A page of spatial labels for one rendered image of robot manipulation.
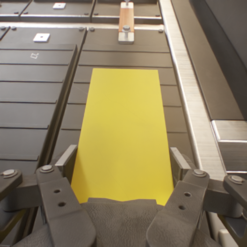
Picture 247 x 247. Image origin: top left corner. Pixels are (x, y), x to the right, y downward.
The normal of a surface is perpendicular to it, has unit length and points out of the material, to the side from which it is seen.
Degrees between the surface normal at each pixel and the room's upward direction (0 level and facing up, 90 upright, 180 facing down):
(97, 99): 0
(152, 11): 0
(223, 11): 90
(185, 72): 0
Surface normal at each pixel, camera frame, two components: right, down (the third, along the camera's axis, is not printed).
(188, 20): 0.01, -0.58
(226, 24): -1.00, -0.03
